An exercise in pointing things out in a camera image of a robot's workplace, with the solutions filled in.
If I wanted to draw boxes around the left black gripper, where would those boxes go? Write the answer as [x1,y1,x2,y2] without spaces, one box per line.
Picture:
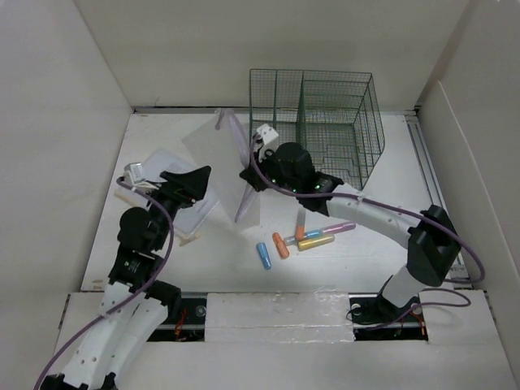
[143,166,210,249]

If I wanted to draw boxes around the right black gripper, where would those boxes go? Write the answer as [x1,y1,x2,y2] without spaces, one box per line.
[239,145,300,194]

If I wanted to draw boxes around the clear zip pouch purple zipper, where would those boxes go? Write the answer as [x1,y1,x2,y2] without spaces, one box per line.
[183,108,260,228]

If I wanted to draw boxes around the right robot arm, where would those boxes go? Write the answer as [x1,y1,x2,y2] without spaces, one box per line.
[240,140,461,320]

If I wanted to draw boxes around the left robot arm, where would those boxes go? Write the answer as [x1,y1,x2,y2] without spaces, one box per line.
[35,165,211,389]

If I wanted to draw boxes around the white notebook booklet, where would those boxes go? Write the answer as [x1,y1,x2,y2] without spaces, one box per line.
[130,149,219,242]

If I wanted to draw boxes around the orange capped clear marker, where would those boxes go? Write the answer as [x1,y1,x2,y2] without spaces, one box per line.
[294,209,306,241]

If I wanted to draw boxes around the light blue capped marker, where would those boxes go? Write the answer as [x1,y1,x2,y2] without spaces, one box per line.
[284,229,322,245]

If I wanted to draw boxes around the yellow marker pen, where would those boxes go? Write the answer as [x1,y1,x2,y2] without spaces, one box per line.
[297,235,335,251]

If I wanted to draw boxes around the blue marker pen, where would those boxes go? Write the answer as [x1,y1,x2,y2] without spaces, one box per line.
[256,242,272,270]

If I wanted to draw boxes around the orange marker pen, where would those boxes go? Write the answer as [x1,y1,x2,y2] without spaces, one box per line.
[272,232,290,259]

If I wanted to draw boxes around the pink marker pen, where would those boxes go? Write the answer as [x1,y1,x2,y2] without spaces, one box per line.
[320,221,357,235]

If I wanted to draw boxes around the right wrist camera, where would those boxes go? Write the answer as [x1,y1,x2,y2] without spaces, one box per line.
[255,123,279,160]

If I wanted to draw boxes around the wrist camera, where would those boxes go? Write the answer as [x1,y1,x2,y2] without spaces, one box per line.
[255,123,279,160]
[123,162,146,186]

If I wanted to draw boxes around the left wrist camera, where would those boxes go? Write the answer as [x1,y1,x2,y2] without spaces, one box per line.
[123,162,146,186]

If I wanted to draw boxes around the green wire mesh organizer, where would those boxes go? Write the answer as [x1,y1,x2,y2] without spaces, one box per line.
[249,68,385,190]

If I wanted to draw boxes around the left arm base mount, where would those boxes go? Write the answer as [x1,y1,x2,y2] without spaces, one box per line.
[146,280,207,342]

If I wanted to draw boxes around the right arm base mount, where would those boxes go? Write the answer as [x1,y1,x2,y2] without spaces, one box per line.
[345,292,428,341]

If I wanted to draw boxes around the aluminium rail right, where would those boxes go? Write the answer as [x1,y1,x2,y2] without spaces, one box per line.
[405,114,473,289]

